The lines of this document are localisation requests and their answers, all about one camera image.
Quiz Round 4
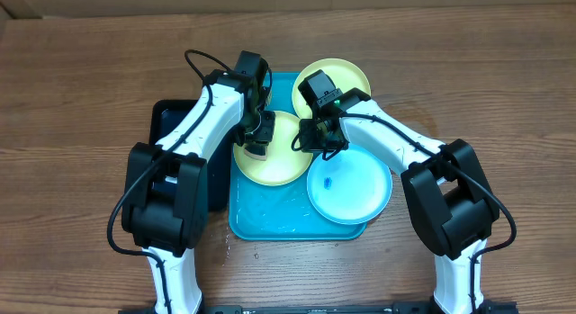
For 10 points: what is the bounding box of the green sponge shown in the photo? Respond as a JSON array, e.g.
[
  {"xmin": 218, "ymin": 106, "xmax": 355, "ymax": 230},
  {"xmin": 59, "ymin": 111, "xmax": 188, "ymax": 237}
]
[{"xmin": 244, "ymin": 145, "xmax": 267, "ymax": 161}]

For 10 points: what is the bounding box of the yellow plate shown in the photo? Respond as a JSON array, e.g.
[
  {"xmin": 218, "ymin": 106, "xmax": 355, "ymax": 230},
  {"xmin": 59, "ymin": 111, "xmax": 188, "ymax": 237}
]
[
  {"xmin": 233, "ymin": 111, "xmax": 313, "ymax": 186},
  {"xmin": 292, "ymin": 58, "xmax": 371, "ymax": 119}
]

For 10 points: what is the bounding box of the light blue plate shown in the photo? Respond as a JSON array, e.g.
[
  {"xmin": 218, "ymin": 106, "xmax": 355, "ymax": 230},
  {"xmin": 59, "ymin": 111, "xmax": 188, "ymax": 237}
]
[{"xmin": 307, "ymin": 145, "xmax": 392, "ymax": 225}]

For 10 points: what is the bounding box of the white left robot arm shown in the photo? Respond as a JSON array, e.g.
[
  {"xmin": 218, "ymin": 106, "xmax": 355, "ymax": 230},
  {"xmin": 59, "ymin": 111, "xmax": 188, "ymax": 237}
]
[{"xmin": 106, "ymin": 51, "xmax": 275, "ymax": 313}]

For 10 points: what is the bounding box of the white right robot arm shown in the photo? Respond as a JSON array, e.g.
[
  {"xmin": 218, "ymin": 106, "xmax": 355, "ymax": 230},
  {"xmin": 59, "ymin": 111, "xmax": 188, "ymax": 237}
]
[{"xmin": 292, "ymin": 69, "xmax": 500, "ymax": 313}]

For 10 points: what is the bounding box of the teal rectangular tray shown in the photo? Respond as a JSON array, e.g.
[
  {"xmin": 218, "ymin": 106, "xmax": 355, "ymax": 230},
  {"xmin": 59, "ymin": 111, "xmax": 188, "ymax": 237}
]
[{"xmin": 228, "ymin": 71, "xmax": 369, "ymax": 242}]

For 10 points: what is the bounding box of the black rectangular tray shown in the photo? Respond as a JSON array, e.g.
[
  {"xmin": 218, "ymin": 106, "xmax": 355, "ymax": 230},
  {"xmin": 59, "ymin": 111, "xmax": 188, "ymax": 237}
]
[{"xmin": 148, "ymin": 100, "xmax": 232, "ymax": 212}]

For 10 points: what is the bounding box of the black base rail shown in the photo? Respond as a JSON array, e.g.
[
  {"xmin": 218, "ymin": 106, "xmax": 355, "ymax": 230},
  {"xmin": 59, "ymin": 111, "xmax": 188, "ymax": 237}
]
[{"xmin": 118, "ymin": 299, "xmax": 519, "ymax": 314}]

